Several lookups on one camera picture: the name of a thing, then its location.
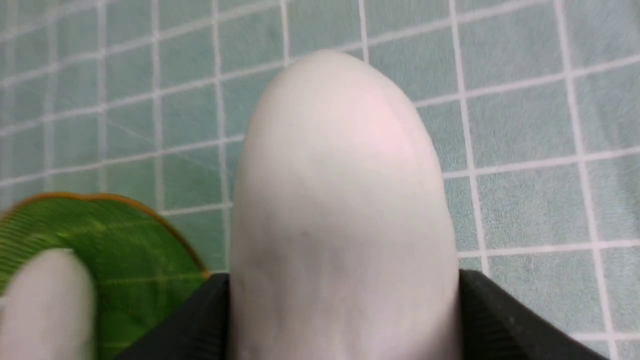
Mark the white radish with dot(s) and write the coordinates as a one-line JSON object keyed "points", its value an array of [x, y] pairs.
{"points": [[49, 310], [342, 244]]}

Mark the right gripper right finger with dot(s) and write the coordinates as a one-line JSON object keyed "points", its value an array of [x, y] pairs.
{"points": [[496, 326]]}

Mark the green checkered tablecloth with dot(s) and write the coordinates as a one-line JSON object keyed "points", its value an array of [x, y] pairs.
{"points": [[532, 106]]}

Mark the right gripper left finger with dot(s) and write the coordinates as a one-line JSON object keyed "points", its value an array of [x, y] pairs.
{"points": [[197, 330]]}

